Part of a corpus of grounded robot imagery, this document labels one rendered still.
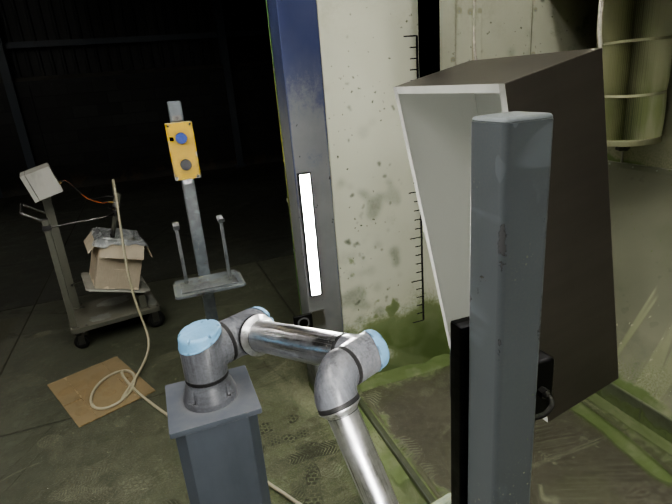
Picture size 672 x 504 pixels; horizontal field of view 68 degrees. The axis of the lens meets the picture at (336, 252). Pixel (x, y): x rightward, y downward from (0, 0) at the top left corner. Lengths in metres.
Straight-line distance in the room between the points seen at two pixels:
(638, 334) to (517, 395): 2.35
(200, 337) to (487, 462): 1.29
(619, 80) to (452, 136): 1.01
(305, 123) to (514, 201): 1.98
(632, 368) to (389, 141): 1.60
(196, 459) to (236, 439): 0.14
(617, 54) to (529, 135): 2.40
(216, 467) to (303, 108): 1.52
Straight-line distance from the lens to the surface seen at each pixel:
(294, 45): 2.37
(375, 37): 2.50
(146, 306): 4.04
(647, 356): 2.82
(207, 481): 1.95
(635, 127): 2.86
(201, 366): 1.77
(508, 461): 0.57
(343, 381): 1.31
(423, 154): 2.04
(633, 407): 2.82
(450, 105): 2.09
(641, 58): 2.85
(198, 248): 2.58
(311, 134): 2.38
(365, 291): 2.67
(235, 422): 1.83
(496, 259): 0.46
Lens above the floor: 1.68
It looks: 19 degrees down
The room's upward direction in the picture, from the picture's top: 5 degrees counter-clockwise
